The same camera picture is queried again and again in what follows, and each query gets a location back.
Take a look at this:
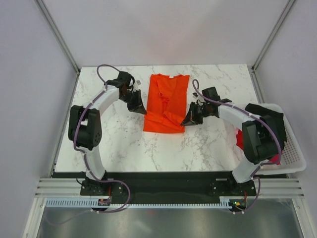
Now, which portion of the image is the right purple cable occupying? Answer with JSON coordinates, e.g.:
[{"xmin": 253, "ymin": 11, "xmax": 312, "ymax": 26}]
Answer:
[{"xmin": 192, "ymin": 79, "xmax": 283, "ymax": 215}]

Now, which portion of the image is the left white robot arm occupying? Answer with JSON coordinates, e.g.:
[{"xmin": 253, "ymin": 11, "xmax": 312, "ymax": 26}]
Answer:
[{"xmin": 68, "ymin": 71, "xmax": 147, "ymax": 195}]

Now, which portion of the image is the aluminium corner post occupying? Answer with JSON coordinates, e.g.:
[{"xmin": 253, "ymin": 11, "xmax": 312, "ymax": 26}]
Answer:
[
  {"xmin": 250, "ymin": 0, "xmax": 297, "ymax": 74},
  {"xmin": 34, "ymin": 0, "xmax": 80, "ymax": 75}
]

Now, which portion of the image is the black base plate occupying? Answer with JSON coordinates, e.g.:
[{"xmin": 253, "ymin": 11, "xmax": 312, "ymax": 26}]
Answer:
[{"xmin": 80, "ymin": 172, "xmax": 256, "ymax": 205}]

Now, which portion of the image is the left aluminium corner post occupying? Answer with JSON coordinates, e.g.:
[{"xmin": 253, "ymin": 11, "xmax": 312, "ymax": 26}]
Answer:
[{"xmin": 34, "ymin": 0, "xmax": 80, "ymax": 75}]

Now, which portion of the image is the orange t shirt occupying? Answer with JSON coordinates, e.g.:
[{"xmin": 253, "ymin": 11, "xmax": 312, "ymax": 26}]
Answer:
[{"xmin": 143, "ymin": 74, "xmax": 190, "ymax": 134}]

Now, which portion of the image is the blue slotted cable duct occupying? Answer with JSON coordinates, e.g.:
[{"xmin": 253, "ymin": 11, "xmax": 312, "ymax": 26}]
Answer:
[{"xmin": 45, "ymin": 197, "xmax": 232, "ymax": 209}]

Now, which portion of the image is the aluminium frame rail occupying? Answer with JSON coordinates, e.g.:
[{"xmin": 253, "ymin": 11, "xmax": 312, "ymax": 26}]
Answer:
[{"xmin": 36, "ymin": 177, "xmax": 304, "ymax": 198}]

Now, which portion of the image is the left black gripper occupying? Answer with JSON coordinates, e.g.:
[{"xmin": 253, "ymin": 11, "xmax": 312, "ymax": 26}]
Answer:
[{"xmin": 120, "ymin": 90, "xmax": 146, "ymax": 116}]

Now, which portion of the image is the right aluminium corner post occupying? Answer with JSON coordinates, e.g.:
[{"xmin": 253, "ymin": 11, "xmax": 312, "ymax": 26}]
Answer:
[{"xmin": 250, "ymin": 0, "xmax": 297, "ymax": 74}]

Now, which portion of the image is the white plastic basket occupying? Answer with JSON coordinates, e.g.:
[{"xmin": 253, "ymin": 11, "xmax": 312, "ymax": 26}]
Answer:
[{"xmin": 234, "ymin": 116, "xmax": 307, "ymax": 178}]

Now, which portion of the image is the red t shirt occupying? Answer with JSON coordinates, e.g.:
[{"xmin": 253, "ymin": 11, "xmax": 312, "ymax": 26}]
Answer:
[{"xmin": 235, "ymin": 129, "xmax": 244, "ymax": 150}]

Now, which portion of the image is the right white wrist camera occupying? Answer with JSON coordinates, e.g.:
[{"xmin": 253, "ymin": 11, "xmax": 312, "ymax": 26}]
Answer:
[{"xmin": 193, "ymin": 92, "xmax": 199, "ymax": 100}]

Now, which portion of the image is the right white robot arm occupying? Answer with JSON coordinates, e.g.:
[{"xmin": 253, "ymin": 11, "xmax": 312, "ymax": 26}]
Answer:
[{"xmin": 181, "ymin": 87, "xmax": 287, "ymax": 195}]

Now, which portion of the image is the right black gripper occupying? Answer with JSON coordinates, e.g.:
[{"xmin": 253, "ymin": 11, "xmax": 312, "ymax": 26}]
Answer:
[{"xmin": 181, "ymin": 102, "xmax": 210, "ymax": 127}]

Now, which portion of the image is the black t shirt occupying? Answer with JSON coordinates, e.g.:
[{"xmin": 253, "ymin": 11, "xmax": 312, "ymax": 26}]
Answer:
[{"xmin": 245, "ymin": 103, "xmax": 287, "ymax": 150}]

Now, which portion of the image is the pink t shirt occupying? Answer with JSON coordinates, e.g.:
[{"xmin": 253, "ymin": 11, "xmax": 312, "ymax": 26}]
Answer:
[{"xmin": 270, "ymin": 155, "xmax": 280, "ymax": 165}]

